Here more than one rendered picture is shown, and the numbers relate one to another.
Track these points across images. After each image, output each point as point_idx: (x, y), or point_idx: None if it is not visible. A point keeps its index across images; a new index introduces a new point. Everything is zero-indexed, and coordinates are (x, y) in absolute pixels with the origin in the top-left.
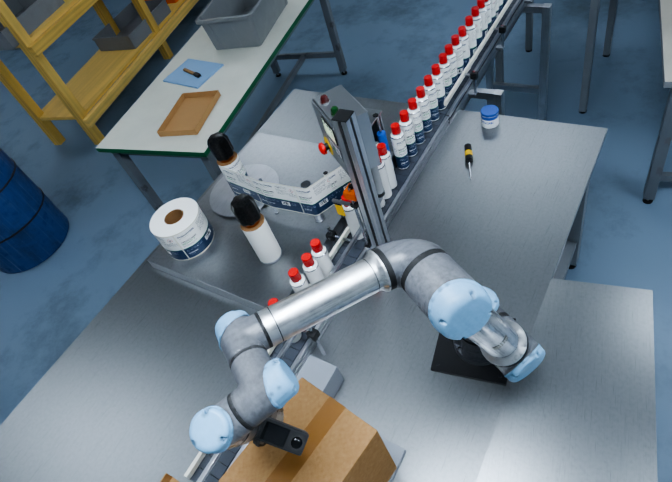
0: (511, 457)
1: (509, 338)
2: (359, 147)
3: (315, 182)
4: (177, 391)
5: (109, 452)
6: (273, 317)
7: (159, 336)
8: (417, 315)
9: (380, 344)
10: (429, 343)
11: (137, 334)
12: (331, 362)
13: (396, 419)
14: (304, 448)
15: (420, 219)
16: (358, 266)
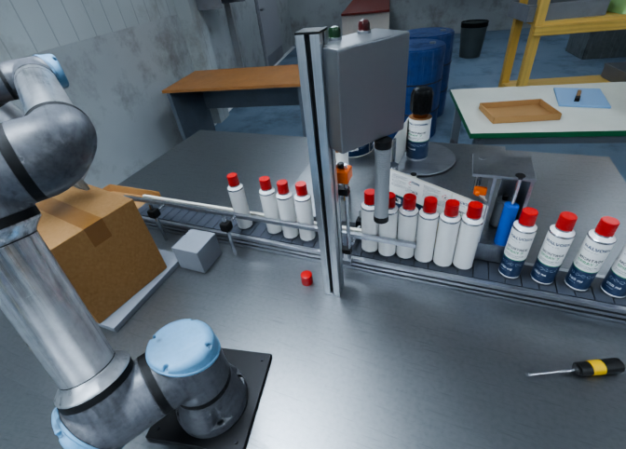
0: (60, 444)
1: (37, 359)
2: (315, 97)
3: (397, 170)
4: (223, 183)
5: (189, 170)
6: (21, 70)
7: (269, 164)
8: (267, 325)
9: (236, 295)
10: (228, 342)
11: (273, 155)
12: (224, 261)
13: (151, 320)
14: (64, 212)
15: (421, 312)
16: (47, 99)
